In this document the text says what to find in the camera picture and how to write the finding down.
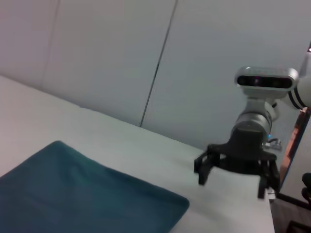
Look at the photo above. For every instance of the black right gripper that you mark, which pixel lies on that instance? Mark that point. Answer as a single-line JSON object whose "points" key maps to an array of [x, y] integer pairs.
{"points": [[245, 153]]}

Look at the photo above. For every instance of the teal t-shirt with white print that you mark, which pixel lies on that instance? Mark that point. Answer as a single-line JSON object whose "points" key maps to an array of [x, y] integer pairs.
{"points": [[73, 189]]}

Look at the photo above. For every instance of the black round object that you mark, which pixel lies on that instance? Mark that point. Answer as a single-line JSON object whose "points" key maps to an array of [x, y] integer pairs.
{"points": [[306, 187]]}

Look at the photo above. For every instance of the brown wooden board edge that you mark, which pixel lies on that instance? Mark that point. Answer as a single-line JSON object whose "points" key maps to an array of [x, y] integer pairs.
{"points": [[294, 145]]}

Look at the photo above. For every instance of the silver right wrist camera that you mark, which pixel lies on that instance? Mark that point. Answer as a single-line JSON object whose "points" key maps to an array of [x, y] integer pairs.
{"points": [[264, 80]]}

